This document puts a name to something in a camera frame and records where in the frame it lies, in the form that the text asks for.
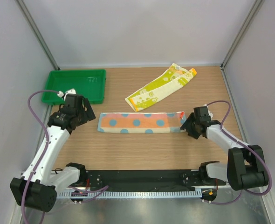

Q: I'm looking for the polka dot striped towel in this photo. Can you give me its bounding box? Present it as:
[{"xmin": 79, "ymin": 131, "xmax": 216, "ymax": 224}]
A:
[{"xmin": 97, "ymin": 112, "xmax": 186, "ymax": 134}]

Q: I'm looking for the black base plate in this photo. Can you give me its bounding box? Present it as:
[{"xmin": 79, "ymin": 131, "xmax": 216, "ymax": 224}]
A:
[{"xmin": 67, "ymin": 169, "xmax": 227, "ymax": 188}]

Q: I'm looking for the slotted cable duct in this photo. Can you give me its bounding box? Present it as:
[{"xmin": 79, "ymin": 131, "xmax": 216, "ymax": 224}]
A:
[{"xmin": 57, "ymin": 189, "xmax": 202, "ymax": 200}]

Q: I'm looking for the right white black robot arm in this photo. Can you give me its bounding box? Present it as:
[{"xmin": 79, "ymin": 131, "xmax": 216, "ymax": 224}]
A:
[{"xmin": 180, "ymin": 106, "xmax": 271, "ymax": 191}]

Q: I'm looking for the right aluminium frame post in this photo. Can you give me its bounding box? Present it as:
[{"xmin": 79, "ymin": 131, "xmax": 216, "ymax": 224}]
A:
[{"xmin": 220, "ymin": 0, "xmax": 264, "ymax": 70}]

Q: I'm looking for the aluminium frame post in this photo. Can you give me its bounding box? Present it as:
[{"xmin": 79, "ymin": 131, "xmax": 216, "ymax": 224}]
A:
[
  {"xmin": 15, "ymin": 0, "xmax": 60, "ymax": 70},
  {"xmin": 220, "ymin": 0, "xmax": 264, "ymax": 70}
]

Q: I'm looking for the green plastic tray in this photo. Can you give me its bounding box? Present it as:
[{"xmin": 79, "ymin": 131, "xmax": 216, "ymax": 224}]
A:
[{"xmin": 45, "ymin": 69, "xmax": 106, "ymax": 104}]

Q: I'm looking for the green yellow patterned towel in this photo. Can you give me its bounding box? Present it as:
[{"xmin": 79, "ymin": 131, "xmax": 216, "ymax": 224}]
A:
[{"xmin": 125, "ymin": 63, "xmax": 197, "ymax": 112}]

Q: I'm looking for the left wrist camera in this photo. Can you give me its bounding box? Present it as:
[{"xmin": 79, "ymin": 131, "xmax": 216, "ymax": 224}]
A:
[{"xmin": 64, "ymin": 88, "xmax": 76, "ymax": 96}]

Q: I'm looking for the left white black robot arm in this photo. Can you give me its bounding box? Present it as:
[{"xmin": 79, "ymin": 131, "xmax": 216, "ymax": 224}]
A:
[{"xmin": 10, "ymin": 89, "xmax": 96, "ymax": 212}]

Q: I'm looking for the left aluminium frame post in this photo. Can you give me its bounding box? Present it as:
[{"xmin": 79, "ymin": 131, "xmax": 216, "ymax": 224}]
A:
[{"xmin": 15, "ymin": 0, "xmax": 60, "ymax": 70}]

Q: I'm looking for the aluminium front rail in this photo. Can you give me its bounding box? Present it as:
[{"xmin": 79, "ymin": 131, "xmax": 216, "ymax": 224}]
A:
[{"xmin": 21, "ymin": 169, "xmax": 268, "ymax": 190}]

